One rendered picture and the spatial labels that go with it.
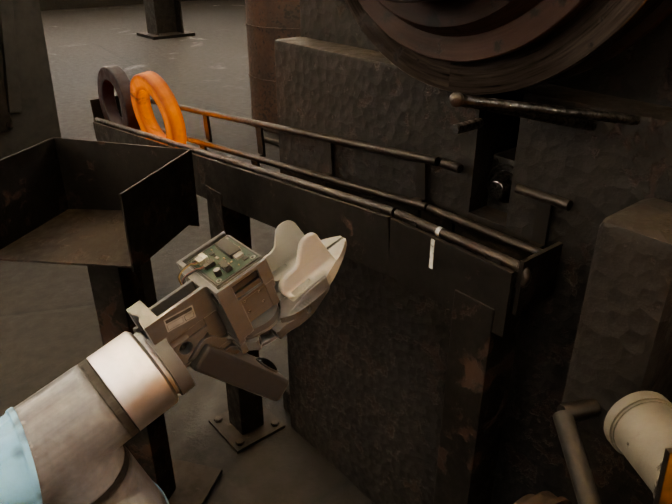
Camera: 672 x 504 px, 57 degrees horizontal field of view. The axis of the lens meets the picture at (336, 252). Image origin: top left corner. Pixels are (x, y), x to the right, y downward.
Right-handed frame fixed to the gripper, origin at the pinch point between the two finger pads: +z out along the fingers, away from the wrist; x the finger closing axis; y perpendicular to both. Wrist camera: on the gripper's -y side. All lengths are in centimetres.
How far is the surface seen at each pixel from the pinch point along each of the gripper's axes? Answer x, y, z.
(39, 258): 50, -9, -21
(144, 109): 91, -12, 16
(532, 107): -9.7, 8.4, 19.2
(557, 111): -10.9, 7.1, 21.5
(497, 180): 2.3, -8.8, 27.3
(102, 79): 114, -9, 17
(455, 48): 0.2, 12.2, 20.6
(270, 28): 250, -65, 147
